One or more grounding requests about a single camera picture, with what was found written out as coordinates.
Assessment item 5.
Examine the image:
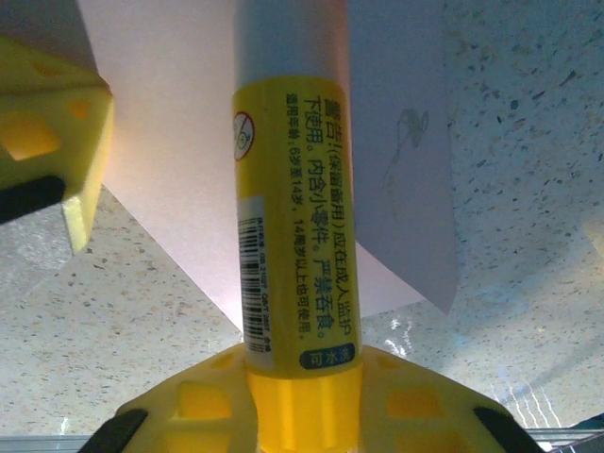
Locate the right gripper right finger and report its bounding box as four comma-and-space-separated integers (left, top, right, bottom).
356, 344, 537, 453

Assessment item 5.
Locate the pink paper envelope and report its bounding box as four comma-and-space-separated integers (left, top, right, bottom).
75, 0, 462, 331

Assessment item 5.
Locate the yellow glue stick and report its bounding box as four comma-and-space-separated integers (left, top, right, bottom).
229, 0, 367, 453

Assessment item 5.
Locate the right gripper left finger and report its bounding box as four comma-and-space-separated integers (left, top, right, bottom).
92, 344, 259, 453

